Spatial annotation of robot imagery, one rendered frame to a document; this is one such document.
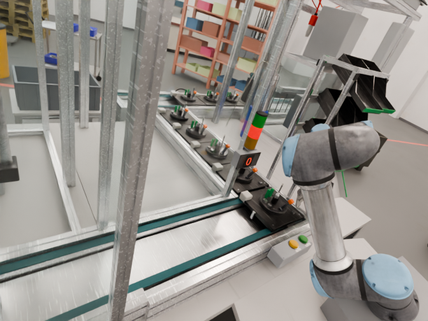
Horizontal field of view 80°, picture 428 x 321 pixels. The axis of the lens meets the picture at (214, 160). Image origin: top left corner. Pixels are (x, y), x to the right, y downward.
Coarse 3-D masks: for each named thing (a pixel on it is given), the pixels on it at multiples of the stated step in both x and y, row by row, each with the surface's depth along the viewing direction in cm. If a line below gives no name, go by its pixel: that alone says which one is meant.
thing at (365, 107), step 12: (348, 60) 113; (360, 60) 121; (336, 72) 118; (348, 72) 113; (360, 84) 121; (372, 84) 117; (360, 96) 116; (372, 96) 117; (360, 108) 109; (372, 108) 114
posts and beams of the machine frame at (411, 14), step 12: (336, 0) 218; (348, 0) 226; (360, 0) 226; (384, 0) 176; (396, 0) 179; (312, 12) 210; (360, 12) 246; (396, 12) 207; (408, 12) 197; (408, 24) 207
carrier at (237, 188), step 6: (246, 168) 148; (240, 174) 140; (246, 174) 142; (240, 180) 137; (246, 180) 137; (252, 180) 142; (258, 180) 144; (234, 186) 133; (240, 186) 134; (246, 186) 136; (252, 186) 137; (258, 186) 139; (264, 186) 141; (240, 192) 130
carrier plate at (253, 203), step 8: (256, 192) 133; (264, 192) 135; (248, 200) 126; (256, 200) 128; (256, 208) 122; (288, 208) 129; (256, 216) 120; (264, 216) 119; (272, 216) 120; (280, 216) 122; (288, 216) 124; (296, 216) 125; (264, 224) 117; (272, 224) 115; (280, 224) 117; (288, 224) 120
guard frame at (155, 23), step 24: (144, 0) 27; (168, 0) 28; (144, 24) 28; (168, 24) 29; (144, 48) 29; (144, 72) 30; (144, 96) 32; (144, 120) 35; (144, 144) 36; (144, 168) 39; (120, 216) 43; (120, 240) 45; (120, 264) 49; (120, 288) 55; (120, 312) 59
